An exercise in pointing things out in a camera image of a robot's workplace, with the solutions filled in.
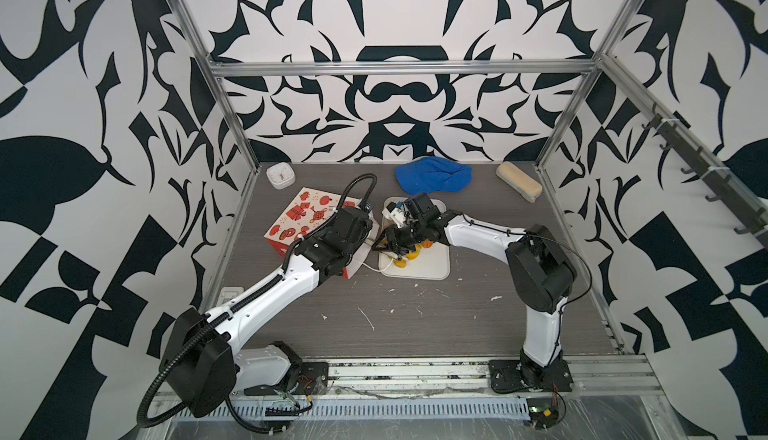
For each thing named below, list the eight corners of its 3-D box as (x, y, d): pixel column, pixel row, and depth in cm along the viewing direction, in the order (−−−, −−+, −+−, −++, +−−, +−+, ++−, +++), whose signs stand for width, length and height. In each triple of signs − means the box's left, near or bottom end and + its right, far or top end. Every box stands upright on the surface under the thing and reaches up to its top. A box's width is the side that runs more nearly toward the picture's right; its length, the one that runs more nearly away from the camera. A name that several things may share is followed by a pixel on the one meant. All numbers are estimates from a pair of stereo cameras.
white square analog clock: (267, 190, 115) (263, 181, 111) (273, 171, 121) (269, 162, 117) (293, 190, 115) (290, 181, 111) (297, 171, 121) (295, 162, 117)
